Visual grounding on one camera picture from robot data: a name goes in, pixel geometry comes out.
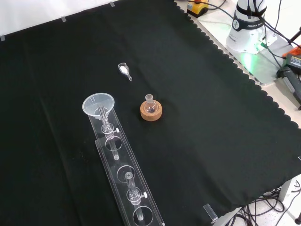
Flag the clear weighing funnel with powder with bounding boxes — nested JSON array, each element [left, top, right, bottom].
[[117, 62, 133, 81]]

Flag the clear acrylic funnel stand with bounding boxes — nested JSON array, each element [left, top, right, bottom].
[[87, 107, 166, 226]]

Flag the clear plastic funnel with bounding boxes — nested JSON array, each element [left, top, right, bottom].
[[82, 92, 115, 128]]

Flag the small round-bottom glass flask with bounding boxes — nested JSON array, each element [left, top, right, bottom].
[[144, 94, 158, 114]]

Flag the black bench cloth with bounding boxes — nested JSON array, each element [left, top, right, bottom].
[[0, 0, 301, 226]]

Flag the yellow stop button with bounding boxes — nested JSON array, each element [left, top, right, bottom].
[[186, 0, 209, 17]]

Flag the clear cloth clip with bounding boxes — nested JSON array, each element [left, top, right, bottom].
[[203, 204, 219, 225]]

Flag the black clamp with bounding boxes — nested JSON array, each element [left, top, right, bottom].
[[276, 66, 301, 107]]

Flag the black and orange power box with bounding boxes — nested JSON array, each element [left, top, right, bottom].
[[281, 45, 301, 72]]

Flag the white table leg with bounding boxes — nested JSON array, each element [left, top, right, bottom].
[[279, 173, 301, 203]]

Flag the cork ring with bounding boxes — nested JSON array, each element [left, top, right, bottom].
[[140, 100, 163, 121]]

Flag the thin black stop button cable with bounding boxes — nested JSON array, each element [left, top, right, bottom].
[[206, 0, 236, 20]]

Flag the bundle of black floor cables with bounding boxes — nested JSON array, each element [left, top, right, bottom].
[[231, 180, 301, 226]]

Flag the black arm base cable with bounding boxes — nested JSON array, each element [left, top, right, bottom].
[[260, 16, 301, 49]]

